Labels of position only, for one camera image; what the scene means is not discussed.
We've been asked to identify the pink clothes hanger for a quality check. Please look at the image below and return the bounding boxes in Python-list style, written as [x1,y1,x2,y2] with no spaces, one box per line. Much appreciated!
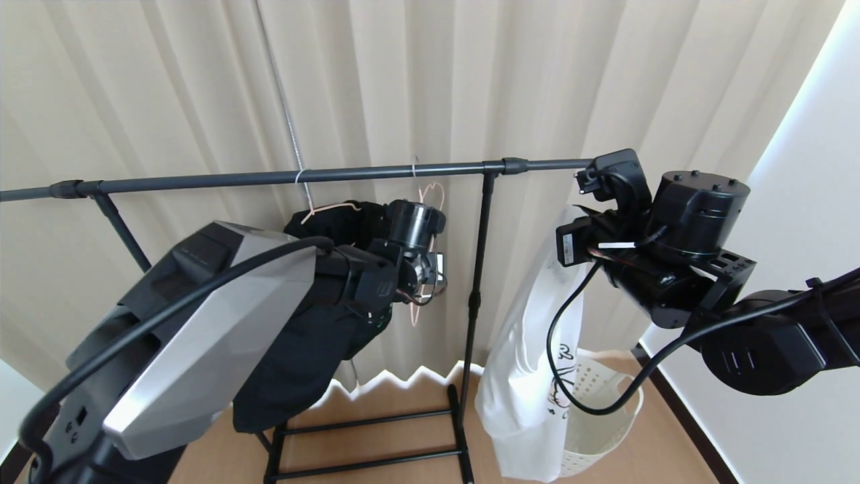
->
[406,156,448,329]
[296,171,364,227]

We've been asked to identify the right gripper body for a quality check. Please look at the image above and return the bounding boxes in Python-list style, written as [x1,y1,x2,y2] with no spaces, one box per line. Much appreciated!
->
[555,214,613,268]

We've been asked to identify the black shorts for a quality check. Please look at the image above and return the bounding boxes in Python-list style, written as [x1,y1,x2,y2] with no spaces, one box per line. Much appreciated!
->
[232,200,405,434]

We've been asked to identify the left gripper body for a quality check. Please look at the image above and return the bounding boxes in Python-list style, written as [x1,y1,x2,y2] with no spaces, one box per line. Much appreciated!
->
[411,249,447,287]

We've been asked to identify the white garment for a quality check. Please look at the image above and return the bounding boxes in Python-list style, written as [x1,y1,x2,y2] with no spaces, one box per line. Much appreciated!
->
[474,205,593,483]

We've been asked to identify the black clothes rack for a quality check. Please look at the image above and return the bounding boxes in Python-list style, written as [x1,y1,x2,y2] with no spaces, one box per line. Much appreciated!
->
[0,157,596,484]

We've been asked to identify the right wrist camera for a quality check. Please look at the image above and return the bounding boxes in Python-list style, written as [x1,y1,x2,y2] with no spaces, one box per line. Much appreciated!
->
[574,149,654,217]

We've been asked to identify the white laundry basket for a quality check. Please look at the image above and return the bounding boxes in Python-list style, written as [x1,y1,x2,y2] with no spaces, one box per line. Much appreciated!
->
[551,348,644,479]

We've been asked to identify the beige curtain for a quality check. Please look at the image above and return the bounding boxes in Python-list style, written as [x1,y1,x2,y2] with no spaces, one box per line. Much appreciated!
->
[0,0,847,397]

